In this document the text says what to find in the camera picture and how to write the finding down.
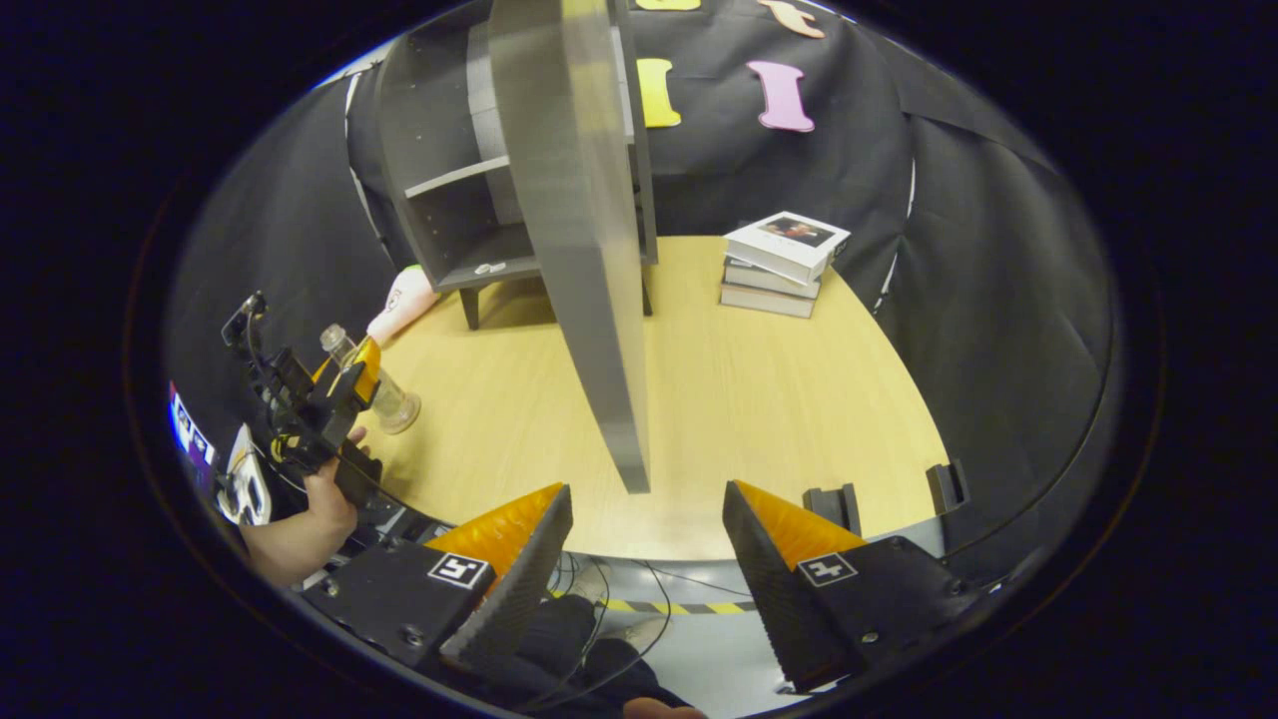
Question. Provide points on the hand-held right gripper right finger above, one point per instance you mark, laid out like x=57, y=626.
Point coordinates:
x=779, y=599

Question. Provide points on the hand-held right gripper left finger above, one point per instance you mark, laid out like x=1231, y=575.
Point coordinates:
x=519, y=589

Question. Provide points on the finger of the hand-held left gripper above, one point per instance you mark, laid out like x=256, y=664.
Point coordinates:
x=357, y=389

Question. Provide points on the clear plastic bottle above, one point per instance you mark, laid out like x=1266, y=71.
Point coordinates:
x=394, y=404

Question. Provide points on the grey cabinet door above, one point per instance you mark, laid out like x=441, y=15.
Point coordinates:
x=579, y=250

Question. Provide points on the dark grey cabinet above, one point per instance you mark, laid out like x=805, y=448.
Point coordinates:
x=439, y=130

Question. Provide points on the thin cabinet shelf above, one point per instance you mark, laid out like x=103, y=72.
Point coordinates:
x=459, y=176

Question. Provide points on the person's dark trousers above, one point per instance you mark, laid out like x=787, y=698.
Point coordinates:
x=559, y=649

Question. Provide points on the white device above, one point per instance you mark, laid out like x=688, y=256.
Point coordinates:
x=245, y=479

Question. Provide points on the yellow black hazard tape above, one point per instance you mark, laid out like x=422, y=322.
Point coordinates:
x=689, y=607

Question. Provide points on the pink rounded object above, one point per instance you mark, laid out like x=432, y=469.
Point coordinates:
x=404, y=305

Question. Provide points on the black table clamp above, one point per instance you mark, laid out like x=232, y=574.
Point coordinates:
x=834, y=509
x=949, y=487

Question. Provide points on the grey book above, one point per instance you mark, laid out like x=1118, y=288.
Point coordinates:
x=764, y=302
x=769, y=280

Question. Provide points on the white book with photo cover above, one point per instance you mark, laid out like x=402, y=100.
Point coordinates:
x=789, y=240

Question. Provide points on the black backdrop cloth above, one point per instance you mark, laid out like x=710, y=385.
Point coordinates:
x=949, y=250

